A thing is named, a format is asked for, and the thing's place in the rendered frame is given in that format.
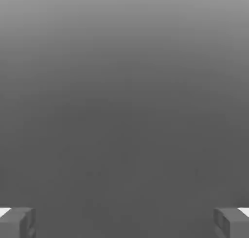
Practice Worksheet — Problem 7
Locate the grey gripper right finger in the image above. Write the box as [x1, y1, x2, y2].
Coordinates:
[213, 206, 249, 238]

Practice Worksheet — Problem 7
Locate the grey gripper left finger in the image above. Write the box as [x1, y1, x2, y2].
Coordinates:
[0, 206, 37, 238]

